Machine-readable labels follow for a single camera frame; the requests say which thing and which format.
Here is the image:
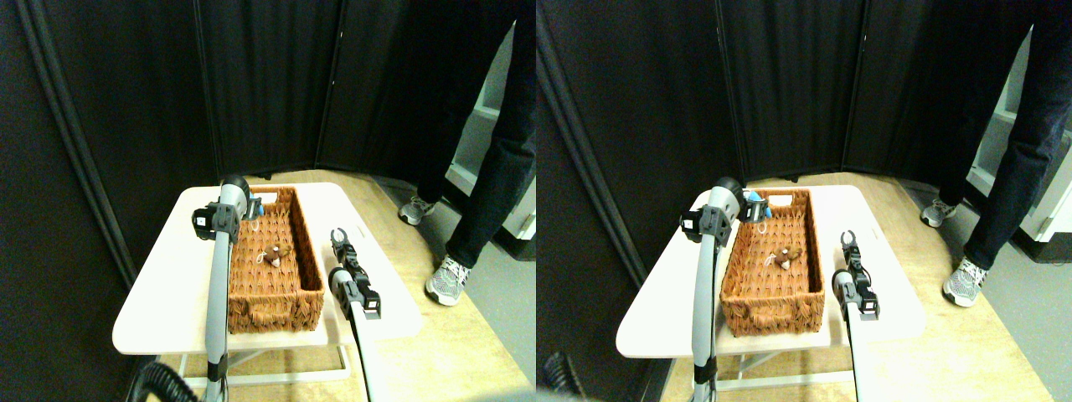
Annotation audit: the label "brown wicker basket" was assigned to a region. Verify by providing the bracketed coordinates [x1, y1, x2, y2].
[229, 186, 326, 334]
[720, 189, 826, 338]

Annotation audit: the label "low white table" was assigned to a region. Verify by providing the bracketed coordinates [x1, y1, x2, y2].
[616, 187, 927, 394]
[113, 183, 422, 391]

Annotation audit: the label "person's legs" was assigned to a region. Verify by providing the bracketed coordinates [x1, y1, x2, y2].
[920, 0, 1072, 309]
[398, 0, 536, 307]

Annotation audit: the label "grey curtain stand pole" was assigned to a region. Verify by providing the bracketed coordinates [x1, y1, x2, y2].
[536, 13, 650, 291]
[17, 0, 139, 290]

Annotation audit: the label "white shelf unit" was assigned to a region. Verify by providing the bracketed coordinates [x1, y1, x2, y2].
[967, 25, 1072, 244]
[446, 21, 536, 241]

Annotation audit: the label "black ribbed hose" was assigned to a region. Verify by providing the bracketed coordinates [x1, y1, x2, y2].
[126, 360, 200, 402]
[543, 352, 580, 396]

